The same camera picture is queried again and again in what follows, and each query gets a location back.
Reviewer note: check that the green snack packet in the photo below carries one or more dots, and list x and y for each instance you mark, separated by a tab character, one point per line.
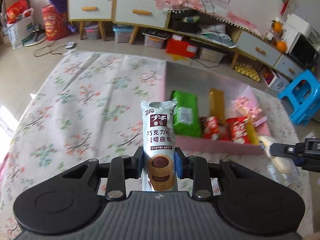
186	115

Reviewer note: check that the blue plastic stool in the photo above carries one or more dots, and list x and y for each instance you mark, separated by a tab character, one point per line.
303	97

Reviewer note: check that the white cookie packet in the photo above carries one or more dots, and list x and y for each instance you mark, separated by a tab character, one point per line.
158	135

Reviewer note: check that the floral tablecloth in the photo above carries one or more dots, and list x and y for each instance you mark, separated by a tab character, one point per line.
75	105

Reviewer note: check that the pink puffed rice packet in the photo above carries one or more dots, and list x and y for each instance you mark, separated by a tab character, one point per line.
247	105

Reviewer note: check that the white round base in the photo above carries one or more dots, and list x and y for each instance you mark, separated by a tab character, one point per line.
33	38

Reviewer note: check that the narrow wooden drawer cabinet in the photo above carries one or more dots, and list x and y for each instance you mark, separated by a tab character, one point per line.
90	7

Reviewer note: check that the white shopping bag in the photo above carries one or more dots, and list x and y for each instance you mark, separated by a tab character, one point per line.
16	30

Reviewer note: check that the clear storage bin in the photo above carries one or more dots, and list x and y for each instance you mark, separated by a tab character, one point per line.
93	32
155	40
122	33

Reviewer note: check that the pink cardboard box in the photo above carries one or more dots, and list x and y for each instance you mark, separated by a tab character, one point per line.
225	147

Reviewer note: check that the pink patterned cloth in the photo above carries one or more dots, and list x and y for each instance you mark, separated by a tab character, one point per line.
195	5

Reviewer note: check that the large red snack packet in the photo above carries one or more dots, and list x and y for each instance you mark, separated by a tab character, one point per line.
238	130

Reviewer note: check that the red printed sack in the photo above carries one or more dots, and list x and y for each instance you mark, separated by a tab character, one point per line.
53	25

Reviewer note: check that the gold snack bar packet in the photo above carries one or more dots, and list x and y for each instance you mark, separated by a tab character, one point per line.
217	102

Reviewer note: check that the wide wooden drawer cabinet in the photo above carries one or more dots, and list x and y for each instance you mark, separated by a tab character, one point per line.
141	12

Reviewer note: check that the long low wooden cabinet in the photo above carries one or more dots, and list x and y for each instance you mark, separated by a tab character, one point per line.
257	47

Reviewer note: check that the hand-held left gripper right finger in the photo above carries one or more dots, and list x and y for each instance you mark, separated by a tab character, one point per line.
179	163

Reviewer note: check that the orange fruit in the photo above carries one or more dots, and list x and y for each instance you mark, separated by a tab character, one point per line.
276	26
281	45

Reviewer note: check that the red cardboard box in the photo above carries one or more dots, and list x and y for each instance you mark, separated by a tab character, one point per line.
182	48

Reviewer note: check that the yellow egg carton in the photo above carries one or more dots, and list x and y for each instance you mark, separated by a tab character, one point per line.
247	72

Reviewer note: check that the white microwave oven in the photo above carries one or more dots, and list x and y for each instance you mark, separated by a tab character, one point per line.
303	50

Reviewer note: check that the white and blue box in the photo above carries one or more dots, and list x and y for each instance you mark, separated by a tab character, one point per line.
279	84

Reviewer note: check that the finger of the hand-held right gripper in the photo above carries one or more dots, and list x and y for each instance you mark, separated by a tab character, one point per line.
285	150

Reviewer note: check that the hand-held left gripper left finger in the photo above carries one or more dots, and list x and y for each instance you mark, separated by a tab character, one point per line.
136	165

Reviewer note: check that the yellow snack packet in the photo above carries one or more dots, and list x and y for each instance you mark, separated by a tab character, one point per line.
252	135

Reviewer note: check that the clear long cake packet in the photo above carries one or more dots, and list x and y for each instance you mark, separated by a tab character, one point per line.
277	162

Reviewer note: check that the black bag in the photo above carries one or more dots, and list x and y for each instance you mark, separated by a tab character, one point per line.
186	23

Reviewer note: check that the small red snack packet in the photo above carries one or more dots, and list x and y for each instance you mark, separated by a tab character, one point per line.
211	128

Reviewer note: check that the grey folded cloth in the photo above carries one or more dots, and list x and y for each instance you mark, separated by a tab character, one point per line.
220	36

